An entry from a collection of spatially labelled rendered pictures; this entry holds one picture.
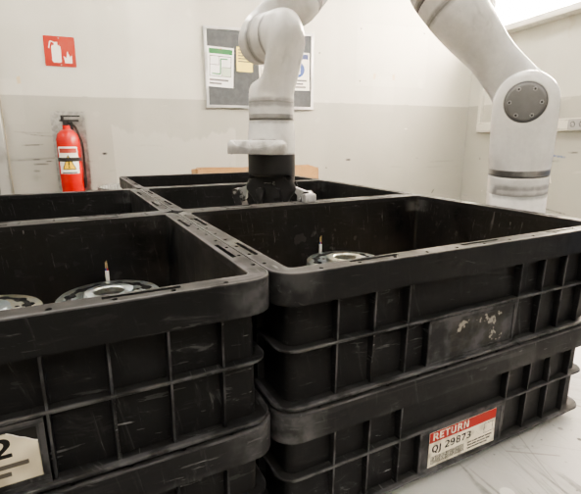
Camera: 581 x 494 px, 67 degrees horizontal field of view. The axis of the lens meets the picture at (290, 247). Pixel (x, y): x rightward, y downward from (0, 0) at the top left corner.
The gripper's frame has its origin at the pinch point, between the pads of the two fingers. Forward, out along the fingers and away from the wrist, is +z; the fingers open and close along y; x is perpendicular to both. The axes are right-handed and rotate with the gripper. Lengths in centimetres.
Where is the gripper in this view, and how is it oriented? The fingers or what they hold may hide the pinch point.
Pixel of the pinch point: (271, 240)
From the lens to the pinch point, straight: 73.4
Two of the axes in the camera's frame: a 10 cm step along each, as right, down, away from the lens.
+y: -9.5, -0.8, 3.1
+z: 0.0, 9.7, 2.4
